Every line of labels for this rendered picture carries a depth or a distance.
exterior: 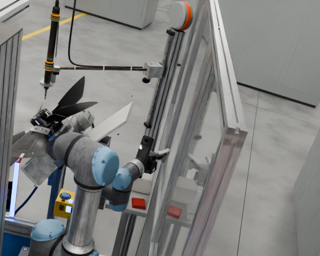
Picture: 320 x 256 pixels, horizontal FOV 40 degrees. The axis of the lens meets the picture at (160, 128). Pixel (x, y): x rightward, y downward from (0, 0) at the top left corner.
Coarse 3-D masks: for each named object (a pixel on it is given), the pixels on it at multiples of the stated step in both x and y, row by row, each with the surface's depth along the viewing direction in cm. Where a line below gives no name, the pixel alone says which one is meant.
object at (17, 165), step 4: (16, 164) 208; (16, 168) 209; (16, 172) 210; (16, 176) 211; (16, 180) 212; (16, 184) 213; (12, 188) 214; (16, 188) 214; (12, 192) 215; (12, 196) 216; (12, 200) 217; (12, 204) 218; (12, 208) 219; (12, 212) 220; (12, 216) 221
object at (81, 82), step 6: (84, 78) 259; (78, 84) 258; (72, 90) 256; (78, 90) 263; (66, 96) 254; (72, 96) 260; (78, 96) 267; (60, 102) 252; (66, 102) 257; (72, 102) 263
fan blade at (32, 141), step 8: (24, 136) 232; (32, 136) 232; (40, 136) 233; (16, 144) 227; (24, 144) 226; (32, 144) 226; (40, 144) 227; (16, 152) 221; (24, 152) 220; (40, 152) 220
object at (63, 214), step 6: (60, 192) 215; (66, 192) 216; (72, 192) 217; (60, 198) 210; (72, 198) 212; (60, 204) 209; (66, 204) 209; (72, 204) 209; (54, 210) 211; (60, 210) 210; (60, 216) 212; (66, 216) 212
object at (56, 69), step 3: (57, 66) 226; (54, 69) 223; (57, 69) 224; (54, 72) 224; (57, 72) 225; (51, 75) 226; (54, 75) 225; (51, 78) 226; (54, 78) 226; (42, 81) 226; (51, 81) 227; (54, 81) 227; (42, 84) 224; (45, 84) 223; (48, 84) 224; (51, 84) 225
